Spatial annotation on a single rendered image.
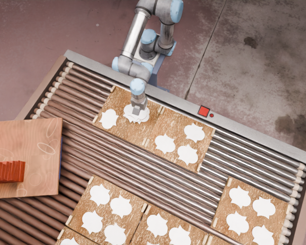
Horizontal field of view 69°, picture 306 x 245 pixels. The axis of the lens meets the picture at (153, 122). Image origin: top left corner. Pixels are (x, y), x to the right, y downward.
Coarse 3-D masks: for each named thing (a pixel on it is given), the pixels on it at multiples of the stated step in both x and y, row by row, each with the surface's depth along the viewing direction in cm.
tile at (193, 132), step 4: (192, 124) 160; (188, 128) 159; (192, 128) 159; (196, 128) 159; (200, 128) 159; (184, 132) 159; (188, 132) 158; (192, 132) 158; (196, 132) 158; (200, 132) 158; (188, 136) 157; (192, 136) 157; (196, 136) 157; (200, 136) 157; (196, 140) 156
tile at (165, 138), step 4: (160, 136) 157; (164, 136) 157; (156, 140) 156; (160, 140) 156; (164, 140) 156; (168, 140) 156; (172, 140) 156; (156, 144) 155; (160, 144) 155; (164, 144) 155; (168, 144) 155; (172, 144) 155; (156, 148) 154; (160, 148) 154; (164, 148) 154; (168, 148) 154; (172, 148) 154; (164, 152) 154
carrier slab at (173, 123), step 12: (168, 108) 165; (168, 120) 162; (180, 120) 162; (192, 120) 162; (156, 132) 159; (168, 132) 159; (180, 132) 159; (204, 132) 159; (180, 144) 156; (192, 144) 156; (204, 144) 156; (168, 156) 154; (204, 156) 154; (192, 168) 151
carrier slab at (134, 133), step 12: (108, 96) 168; (120, 96) 168; (108, 108) 165; (120, 108) 165; (156, 108) 165; (120, 120) 162; (156, 120) 162; (120, 132) 159; (132, 132) 159; (144, 132) 159
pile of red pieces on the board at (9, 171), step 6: (0, 162) 120; (6, 162) 125; (12, 162) 130; (18, 162) 135; (24, 162) 141; (0, 168) 120; (6, 168) 124; (12, 168) 129; (18, 168) 135; (24, 168) 141; (0, 174) 119; (6, 174) 124; (12, 174) 129; (18, 174) 134; (0, 180) 121; (6, 180) 124; (12, 180) 129; (18, 180) 134
